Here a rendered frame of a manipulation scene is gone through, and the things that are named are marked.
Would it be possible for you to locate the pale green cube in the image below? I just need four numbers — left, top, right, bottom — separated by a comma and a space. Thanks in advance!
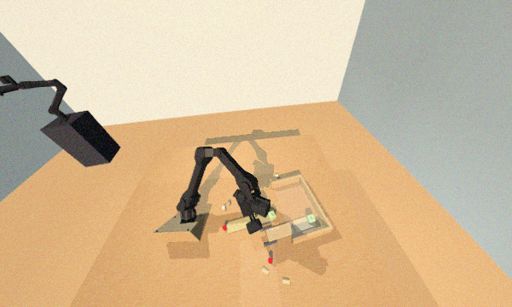
268, 211, 276, 221

